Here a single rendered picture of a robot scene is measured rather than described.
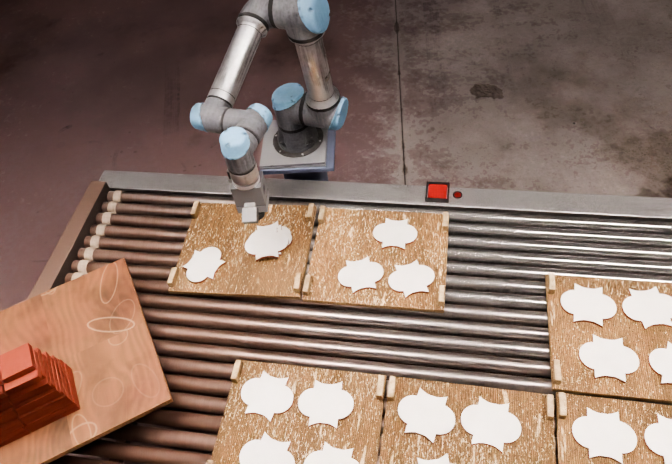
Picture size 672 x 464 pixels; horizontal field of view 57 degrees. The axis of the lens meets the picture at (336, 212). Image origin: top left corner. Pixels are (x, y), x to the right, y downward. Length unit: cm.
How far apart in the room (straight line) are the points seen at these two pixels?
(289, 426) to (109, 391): 47
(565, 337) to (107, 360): 121
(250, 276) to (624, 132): 243
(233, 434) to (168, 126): 259
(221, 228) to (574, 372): 113
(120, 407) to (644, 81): 335
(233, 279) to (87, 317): 42
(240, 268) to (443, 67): 245
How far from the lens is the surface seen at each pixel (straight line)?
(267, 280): 190
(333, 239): 195
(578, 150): 359
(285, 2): 185
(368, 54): 418
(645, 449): 172
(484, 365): 175
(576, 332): 181
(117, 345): 180
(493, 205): 205
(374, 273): 185
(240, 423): 171
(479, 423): 165
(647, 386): 179
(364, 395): 168
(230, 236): 203
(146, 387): 171
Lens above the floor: 248
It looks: 50 degrees down
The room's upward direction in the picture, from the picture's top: 9 degrees counter-clockwise
